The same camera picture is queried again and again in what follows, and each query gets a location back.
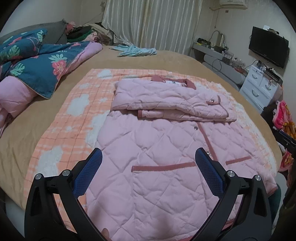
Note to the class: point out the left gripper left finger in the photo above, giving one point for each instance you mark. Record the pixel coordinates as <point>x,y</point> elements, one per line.
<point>42,216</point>

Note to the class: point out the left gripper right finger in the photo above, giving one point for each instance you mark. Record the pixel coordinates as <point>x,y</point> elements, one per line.
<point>242,211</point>

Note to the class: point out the pink quilted jacket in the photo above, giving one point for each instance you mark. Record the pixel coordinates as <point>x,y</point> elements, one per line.
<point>149,186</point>

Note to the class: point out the pile of mixed clothes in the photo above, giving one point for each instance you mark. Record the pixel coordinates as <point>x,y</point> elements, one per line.
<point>89,32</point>

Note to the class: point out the person left hand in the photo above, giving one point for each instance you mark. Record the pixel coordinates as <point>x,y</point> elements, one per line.
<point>105,233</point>

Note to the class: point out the orange white checkered blanket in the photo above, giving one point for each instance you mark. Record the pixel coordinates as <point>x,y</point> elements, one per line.
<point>73,134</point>

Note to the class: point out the white drawer chest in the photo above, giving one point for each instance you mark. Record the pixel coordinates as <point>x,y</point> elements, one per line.
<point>260,90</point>

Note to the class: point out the blue floral pink duvet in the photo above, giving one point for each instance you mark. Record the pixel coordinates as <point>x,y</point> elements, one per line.
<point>28,76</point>

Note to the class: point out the grey vanity desk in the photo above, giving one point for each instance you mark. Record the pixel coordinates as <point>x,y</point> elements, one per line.
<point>213,61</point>

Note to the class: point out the blue floral pillow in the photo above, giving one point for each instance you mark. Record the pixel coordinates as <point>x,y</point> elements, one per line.
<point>23,45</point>

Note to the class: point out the light blue garment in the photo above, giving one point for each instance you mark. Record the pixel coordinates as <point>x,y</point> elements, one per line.
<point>133,51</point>

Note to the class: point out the striped beige curtain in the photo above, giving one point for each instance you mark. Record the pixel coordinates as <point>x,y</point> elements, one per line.
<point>163,25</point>

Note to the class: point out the white air conditioner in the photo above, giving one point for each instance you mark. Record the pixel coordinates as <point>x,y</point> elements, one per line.
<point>234,4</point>

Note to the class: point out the black wall television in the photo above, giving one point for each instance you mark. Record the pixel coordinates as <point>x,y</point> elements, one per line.
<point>269,46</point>

